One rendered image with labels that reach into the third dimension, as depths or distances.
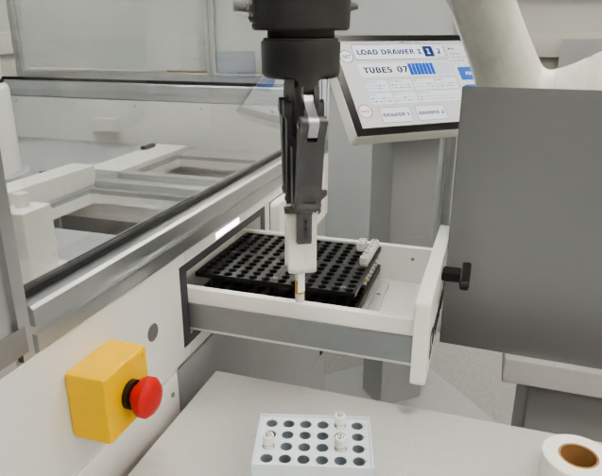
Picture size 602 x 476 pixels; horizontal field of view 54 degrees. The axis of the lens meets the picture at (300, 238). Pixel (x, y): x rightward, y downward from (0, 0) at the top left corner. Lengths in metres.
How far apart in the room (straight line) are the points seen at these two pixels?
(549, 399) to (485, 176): 0.37
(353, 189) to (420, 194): 0.71
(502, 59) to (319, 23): 0.54
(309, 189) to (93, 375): 0.26
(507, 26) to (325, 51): 0.51
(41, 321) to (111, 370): 0.08
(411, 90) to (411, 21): 0.71
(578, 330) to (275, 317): 0.43
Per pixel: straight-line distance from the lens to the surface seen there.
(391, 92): 1.62
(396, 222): 1.75
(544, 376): 0.93
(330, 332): 0.72
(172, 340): 0.76
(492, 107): 0.82
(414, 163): 1.74
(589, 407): 1.01
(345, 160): 2.43
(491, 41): 1.02
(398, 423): 0.76
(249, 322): 0.76
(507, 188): 0.84
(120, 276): 0.65
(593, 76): 1.05
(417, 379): 0.71
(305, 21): 0.54
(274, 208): 1.02
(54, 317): 0.58
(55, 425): 0.61
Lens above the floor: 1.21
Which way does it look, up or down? 19 degrees down
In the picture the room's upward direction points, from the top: straight up
